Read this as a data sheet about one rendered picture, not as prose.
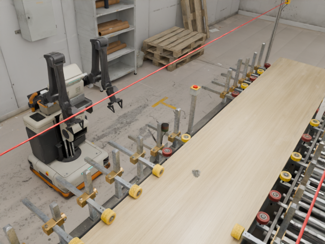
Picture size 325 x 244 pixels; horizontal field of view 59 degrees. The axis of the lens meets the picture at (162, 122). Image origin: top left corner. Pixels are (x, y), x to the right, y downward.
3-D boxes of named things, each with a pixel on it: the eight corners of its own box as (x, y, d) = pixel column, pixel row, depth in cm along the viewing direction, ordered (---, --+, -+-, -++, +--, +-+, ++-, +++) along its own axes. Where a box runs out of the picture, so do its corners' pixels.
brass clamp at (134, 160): (129, 161, 217) (128, 156, 214) (140, 152, 226) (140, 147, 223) (135, 165, 214) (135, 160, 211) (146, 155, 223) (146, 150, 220)
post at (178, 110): (171, 150, 270) (175, 108, 242) (173, 148, 273) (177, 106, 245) (174, 152, 269) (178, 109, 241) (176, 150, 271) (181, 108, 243)
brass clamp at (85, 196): (76, 203, 184) (75, 198, 181) (92, 190, 193) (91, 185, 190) (82, 208, 181) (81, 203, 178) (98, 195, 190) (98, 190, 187)
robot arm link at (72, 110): (67, 99, 228) (58, 103, 223) (74, 98, 220) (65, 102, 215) (74, 113, 232) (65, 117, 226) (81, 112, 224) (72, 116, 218)
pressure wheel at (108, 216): (103, 209, 172) (111, 206, 179) (98, 221, 173) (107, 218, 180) (110, 214, 169) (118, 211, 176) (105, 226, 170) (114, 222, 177)
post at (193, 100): (186, 133, 284) (191, 94, 258) (189, 130, 288) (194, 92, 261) (190, 135, 282) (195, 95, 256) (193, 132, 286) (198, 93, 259)
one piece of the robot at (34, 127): (34, 163, 315) (14, 98, 267) (74, 139, 351) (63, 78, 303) (52, 177, 300) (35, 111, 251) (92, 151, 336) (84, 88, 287)
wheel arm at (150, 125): (147, 127, 270) (147, 123, 268) (149, 125, 273) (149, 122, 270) (185, 146, 250) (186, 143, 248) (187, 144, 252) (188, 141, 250)
